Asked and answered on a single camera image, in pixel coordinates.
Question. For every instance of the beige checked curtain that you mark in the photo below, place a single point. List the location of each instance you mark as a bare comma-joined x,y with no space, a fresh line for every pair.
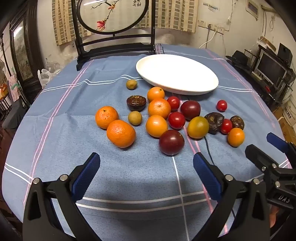
62,23

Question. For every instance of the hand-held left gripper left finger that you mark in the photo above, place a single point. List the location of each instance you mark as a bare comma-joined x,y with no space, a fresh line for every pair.
85,179

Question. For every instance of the round painted screen black frame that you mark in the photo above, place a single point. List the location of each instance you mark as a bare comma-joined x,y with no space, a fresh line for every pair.
111,18

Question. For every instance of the white wall sockets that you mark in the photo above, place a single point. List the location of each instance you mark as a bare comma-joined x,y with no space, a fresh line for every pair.
211,27

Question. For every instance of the yellow green tomato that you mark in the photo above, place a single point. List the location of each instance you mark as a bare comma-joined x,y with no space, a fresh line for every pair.
198,127

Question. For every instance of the dark purple plum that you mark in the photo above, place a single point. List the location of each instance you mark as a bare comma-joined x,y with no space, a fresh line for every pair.
190,110
171,142

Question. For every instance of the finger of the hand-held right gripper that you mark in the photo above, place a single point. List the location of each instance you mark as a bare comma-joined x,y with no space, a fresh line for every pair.
263,160
277,141

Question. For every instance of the cardboard box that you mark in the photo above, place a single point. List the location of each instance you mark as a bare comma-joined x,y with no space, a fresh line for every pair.
288,113

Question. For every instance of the black hat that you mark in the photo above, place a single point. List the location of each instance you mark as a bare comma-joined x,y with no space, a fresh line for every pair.
238,57

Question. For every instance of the dark wooden framed cabinet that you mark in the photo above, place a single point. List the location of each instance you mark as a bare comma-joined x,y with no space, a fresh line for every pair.
23,53

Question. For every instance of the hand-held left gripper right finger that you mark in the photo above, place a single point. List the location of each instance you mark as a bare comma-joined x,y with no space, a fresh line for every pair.
207,179

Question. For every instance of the red cherry tomato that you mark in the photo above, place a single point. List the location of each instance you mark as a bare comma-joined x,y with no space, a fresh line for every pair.
221,105
173,103
176,120
226,126

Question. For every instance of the smooth orange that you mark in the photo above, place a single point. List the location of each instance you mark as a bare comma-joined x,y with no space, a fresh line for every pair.
156,93
235,137
156,125

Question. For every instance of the person's right hand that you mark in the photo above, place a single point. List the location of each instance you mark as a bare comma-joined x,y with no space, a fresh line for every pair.
276,217

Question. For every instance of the dark wrinkled dried fruit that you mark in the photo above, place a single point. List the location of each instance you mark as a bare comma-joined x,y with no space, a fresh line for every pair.
237,122
214,122

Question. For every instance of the blue checked tablecloth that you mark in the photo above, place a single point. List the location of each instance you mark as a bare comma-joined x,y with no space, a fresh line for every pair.
69,139

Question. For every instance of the computer monitor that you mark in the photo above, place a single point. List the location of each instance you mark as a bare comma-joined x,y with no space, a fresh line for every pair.
270,68

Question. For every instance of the black side shelf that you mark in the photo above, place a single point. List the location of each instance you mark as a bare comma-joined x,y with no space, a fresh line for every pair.
266,92

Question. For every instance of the white oval plate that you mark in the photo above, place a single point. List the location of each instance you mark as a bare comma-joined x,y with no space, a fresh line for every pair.
178,74

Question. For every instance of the small tan longan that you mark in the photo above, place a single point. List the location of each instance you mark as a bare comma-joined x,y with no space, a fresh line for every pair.
131,84
134,118

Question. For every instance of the dark brown halved fruit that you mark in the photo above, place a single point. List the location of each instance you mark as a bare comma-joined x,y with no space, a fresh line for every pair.
136,103

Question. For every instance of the bumpy orange mandarin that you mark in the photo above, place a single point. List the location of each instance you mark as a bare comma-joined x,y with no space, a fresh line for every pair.
121,134
159,108
106,117

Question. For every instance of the black speaker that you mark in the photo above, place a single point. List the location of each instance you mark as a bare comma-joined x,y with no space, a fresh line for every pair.
285,53

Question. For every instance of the white plastic bag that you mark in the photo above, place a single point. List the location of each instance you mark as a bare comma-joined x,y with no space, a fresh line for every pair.
46,77

